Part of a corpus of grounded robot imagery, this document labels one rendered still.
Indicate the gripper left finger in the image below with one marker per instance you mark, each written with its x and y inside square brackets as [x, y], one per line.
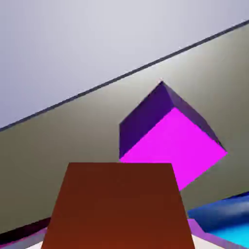
[23, 238]

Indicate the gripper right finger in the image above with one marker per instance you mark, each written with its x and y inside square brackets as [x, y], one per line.
[206, 242]

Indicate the small red cube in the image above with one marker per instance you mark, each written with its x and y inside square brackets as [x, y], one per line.
[118, 206]

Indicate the small blue cube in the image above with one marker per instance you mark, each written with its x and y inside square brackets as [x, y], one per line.
[225, 216]

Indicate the small magenta cube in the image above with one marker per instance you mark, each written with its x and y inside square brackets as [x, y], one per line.
[175, 140]

